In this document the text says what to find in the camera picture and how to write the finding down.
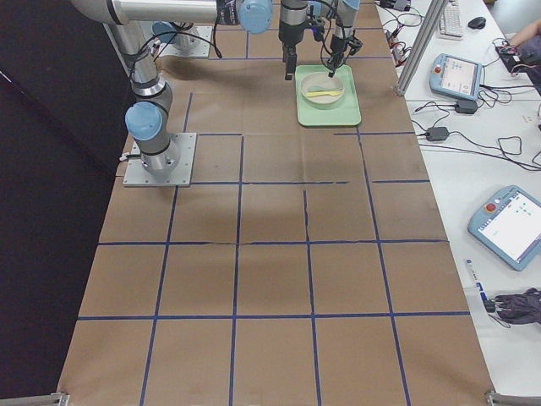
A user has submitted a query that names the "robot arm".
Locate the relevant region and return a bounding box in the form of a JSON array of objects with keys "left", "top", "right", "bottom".
[
  {"left": 73, "top": 1, "right": 273, "bottom": 187},
  {"left": 152, "top": 1, "right": 363, "bottom": 80}
]

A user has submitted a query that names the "grey-green plastic spoon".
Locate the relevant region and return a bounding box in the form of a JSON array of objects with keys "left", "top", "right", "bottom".
[{"left": 306, "top": 86, "right": 336, "bottom": 93}]

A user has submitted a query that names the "brown paper table cover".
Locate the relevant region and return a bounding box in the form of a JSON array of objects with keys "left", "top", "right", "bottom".
[{"left": 58, "top": 1, "right": 492, "bottom": 405}]

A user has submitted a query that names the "black backdrop curtain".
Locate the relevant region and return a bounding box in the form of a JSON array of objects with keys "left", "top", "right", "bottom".
[{"left": 1, "top": 1, "right": 134, "bottom": 398}]

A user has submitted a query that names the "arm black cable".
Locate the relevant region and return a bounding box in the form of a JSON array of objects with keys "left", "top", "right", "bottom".
[
  {"left": 310, "top": 0, "right": 352, "bottom": 69},
  {"left": 126, "top": 14, "right": 224, "bottom": 85}
]

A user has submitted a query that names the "teach pendant near tray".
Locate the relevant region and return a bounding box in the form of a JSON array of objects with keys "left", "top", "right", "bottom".
[{"left": 429, "top": 53, "right": 483, "bottom": 102}]

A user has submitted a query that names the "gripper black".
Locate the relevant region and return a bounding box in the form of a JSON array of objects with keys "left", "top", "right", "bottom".
[
  {"left": 326, "top": 36, "right": 363, "bottom": 78},
  {"left": 278, "top": 23, "right": 305, "bottom": 80}
]

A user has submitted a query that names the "white round plate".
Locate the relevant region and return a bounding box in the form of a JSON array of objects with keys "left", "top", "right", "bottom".
[{"left": 300, "top": 72, "right": 345, "bottom": 109}]

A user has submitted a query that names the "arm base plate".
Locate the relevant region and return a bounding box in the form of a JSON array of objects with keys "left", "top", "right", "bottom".
[
  {"left": 123, "top": 133, "right": 197, "bottom": 187},
  {"left": 152, "top": 21, "right": 212, "bottom": 58}
]

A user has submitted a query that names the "aluminium frame post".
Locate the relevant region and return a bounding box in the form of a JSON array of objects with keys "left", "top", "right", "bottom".
[{"left": 395, "top": 0, "right": 448, "bottom": 96}]

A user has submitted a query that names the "black power adapter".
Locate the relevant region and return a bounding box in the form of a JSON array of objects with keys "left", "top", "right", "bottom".
[{"left": 425, "top": 127, "right": 450, "bottom": 142}]

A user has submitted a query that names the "yellow plastic fork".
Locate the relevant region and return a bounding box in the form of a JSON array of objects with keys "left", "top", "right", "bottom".
[{"left": 305, "top": 90, "right": 343, "bottom": 98}]

